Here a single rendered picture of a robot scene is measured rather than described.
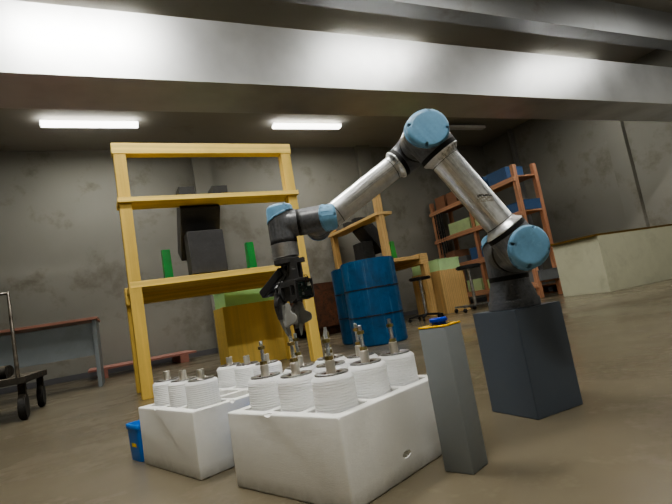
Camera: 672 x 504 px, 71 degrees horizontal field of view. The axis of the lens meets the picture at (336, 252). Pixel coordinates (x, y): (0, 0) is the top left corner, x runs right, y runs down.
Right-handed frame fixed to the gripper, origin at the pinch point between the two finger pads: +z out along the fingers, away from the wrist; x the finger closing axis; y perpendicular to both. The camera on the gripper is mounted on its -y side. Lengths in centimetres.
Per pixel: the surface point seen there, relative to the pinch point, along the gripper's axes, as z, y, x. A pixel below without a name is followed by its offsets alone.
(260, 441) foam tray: 22.8, 4.1, -19.8
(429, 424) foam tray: 26.4, 32.5, 8.2
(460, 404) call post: 20.0, 45.1, 1.6
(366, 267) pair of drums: -35, -153, 252
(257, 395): 13.1, 1.3, -16.3
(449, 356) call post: 9.8, 44.8, 1.4
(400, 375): 14.3, 27.9, 6.6
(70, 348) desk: -10, -437, 107
